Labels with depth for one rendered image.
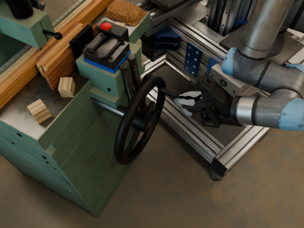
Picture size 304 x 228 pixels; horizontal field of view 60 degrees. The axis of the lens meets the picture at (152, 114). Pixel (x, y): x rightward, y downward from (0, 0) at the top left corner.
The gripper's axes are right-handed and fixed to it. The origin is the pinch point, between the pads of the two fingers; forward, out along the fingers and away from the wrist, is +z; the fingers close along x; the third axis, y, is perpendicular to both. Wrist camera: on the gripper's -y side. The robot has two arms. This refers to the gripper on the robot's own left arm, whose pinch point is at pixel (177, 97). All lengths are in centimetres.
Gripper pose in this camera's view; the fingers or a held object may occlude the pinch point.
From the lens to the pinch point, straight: 82.0
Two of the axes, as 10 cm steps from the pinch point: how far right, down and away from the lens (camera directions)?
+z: -7.4, -1.1, 6.6
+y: 4.1, 7.1, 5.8
